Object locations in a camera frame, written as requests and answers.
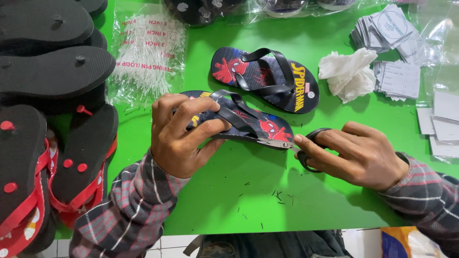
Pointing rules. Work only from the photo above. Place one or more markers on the pile of blank white cards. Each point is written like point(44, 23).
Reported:
point(444, 125)

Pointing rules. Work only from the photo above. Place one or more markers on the stack of round-print paper tags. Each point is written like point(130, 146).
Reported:
point(385, 30)

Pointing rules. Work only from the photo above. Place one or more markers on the clear bag of dark sandals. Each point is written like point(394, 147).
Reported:
point(304, 6)
point(200, 10)

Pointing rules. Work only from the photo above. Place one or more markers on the person's left hand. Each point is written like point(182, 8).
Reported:
point(172, 143)

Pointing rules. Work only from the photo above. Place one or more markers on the person's right hand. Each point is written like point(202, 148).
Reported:
point(369, 161)

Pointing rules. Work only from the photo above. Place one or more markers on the crumpled white tissue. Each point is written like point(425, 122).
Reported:
point(349, 75)

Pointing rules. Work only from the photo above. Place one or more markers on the pile of black-soled sandals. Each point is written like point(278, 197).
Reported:
point(50, 68)

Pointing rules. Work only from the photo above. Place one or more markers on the stack of white text labels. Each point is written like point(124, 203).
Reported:
point(398, 80)

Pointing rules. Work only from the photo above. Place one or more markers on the orange and blue plastic bag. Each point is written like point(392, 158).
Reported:
point(405, 243)

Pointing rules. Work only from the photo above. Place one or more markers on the clear bag of loop pins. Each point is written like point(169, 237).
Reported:
point(149, 53)

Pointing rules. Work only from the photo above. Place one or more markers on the dark bag under table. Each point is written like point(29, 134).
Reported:
point(272, 245)

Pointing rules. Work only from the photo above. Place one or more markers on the clear plastic bags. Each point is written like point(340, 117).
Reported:
point(439, 43)

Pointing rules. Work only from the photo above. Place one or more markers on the dark blue printed flip-flop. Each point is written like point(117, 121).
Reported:
point(265, 127)
point(265, 77)

